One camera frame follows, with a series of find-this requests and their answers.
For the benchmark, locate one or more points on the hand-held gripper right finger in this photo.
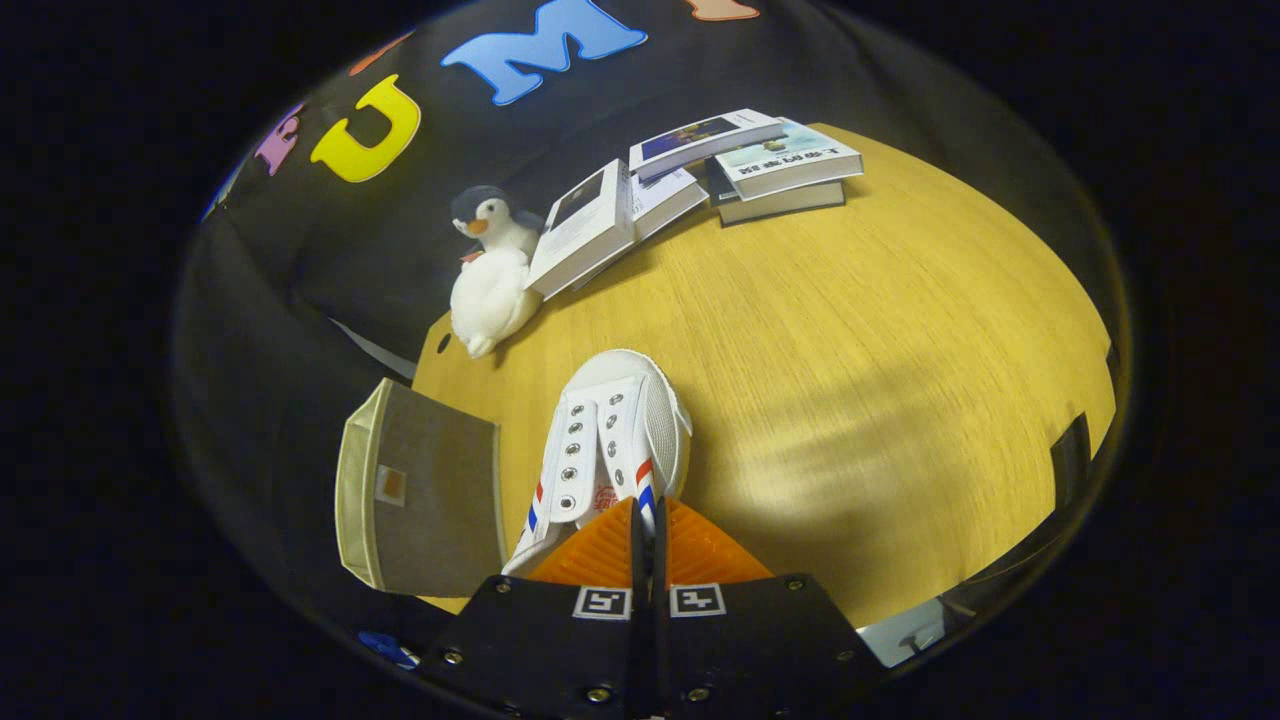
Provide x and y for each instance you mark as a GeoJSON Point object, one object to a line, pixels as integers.
{"type": "Point", "coordinates": [665, 650]}

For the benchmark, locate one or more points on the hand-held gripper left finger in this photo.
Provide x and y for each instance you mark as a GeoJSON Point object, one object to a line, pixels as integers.
{"type": "Point", "coordinates": [634, 650]}

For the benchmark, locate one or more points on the white canvas shoe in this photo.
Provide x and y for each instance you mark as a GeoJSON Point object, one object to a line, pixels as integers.
{"type": "Point", "coordinates": [610, 420]}

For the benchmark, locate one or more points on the beige fabric storage box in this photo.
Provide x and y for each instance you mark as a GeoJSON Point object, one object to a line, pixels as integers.
{"type": "Point", "coordinates": [430, 500]}

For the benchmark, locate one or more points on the white round plush toy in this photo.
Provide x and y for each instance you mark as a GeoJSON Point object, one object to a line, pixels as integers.
{"type": "Point", "coordinates": [490, 300]}

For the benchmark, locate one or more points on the white book with portrait cover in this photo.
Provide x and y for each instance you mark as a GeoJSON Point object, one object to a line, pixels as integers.
{"type": "Point", "coordinates": [585, 235]}

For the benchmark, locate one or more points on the navy penguin plush toy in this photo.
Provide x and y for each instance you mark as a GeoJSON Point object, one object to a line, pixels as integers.
{"type": "Point", "coordinates": [495, 225]}

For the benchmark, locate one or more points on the plain white book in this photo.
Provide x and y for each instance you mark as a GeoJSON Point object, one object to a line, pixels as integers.
{"type": "Point", "coordinates": [665, 195]}

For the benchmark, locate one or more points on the book with pale landscape cover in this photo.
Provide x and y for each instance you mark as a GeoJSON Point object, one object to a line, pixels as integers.
{"type": "Point", "coordinates": [790, 160]}

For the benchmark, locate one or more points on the book with blue picture cover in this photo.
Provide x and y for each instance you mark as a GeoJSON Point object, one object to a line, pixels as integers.
{"type": "Point", "coordinates": [700, 140]}

